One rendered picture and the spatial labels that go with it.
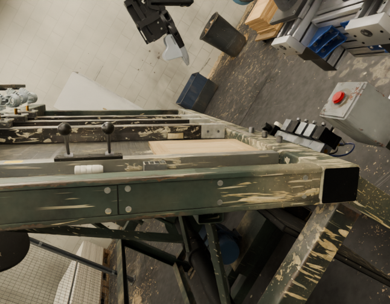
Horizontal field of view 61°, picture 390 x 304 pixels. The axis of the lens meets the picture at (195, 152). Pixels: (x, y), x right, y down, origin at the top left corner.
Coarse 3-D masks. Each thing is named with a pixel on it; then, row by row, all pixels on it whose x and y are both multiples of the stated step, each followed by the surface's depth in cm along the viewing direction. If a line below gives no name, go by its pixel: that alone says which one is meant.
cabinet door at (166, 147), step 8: (152, 144) 140; (160, 144) 140; (168, 144) 142; (176, 144) 142; (184, 144) 142; (192, 144) 142; (200, 144) 142; (208, 144) 143; (216, 144) 143; (224, 144) 143; (232, 144) 142; (240, 144) 142; (160, 152) 124; (168, 152) 124; (176, 152) 124; (184, 152) 124; (192, 152) 124; (200, 152) 124; (208, 152) 124
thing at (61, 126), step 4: (60, 124) 93; (64, 124) 93; (68, 124) 93; (60, 128) 92; (64, 128) 92; (68, 128) 93; (60, 132) 92; (64, 132) 92; (68, 132) 93; (64, 136) 95; (68, 144) 97; (68, 148) 98; (68, 152) 99; (64, 156) 100; (68, 156) 100; (72, 156) 100
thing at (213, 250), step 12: (180, 216) 174; (36, 228) 172; (48, 228) 174; (60, 228) 175; (72, 228) 177; (84, 228) 179; (96, 228) 181; (108, 228) 302; (144, 240) 188; (156, 240) 189; (168, 240) 190; (180, 240) 192; (216, 240) 100; (216, 252) 100; (216, 264) 101; (216, 276) 103; (228, 300) 105
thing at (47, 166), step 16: (0, 160) 98; (16, 160) 99; (32, 160) 99; (48, 160) 99; (80, 160) 99; (96, 160) 100; (112, 160) 102; (128, 160) 103; (144, 160) 104; (160, 160) 105; (176, 160) 106; (192, 160) 108; (208, 160) 109; (224, 160) 110; (240, 160) 112; (256, 160) 113; (272, 160) 114; (0, 176) 95; (16, 176) 96
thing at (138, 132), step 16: (0, 96) 144; (0, 128) 145; (16, 128) 146; (32, 128) 148; (48, 128) 149; (80, 128) 152; (96, 128) 154; (128, 128) 158; (144, 128) 159; (160, 128) 161; (176, 128) 163; (192, 128) 165; (208, 128) 167; (224, 128) 169
